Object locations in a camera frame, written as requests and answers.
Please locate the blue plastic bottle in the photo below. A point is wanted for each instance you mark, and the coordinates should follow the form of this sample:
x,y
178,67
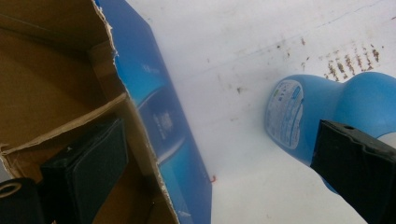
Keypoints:
x,y
330,102

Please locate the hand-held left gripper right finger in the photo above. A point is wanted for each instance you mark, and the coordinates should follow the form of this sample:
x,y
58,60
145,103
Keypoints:
x,y
358,165

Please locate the blue cardboard box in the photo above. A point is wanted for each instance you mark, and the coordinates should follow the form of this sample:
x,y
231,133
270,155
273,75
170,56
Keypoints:
x,y
146,93

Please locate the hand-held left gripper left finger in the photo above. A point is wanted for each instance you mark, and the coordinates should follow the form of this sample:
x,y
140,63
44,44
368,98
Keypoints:
x,y
84,174

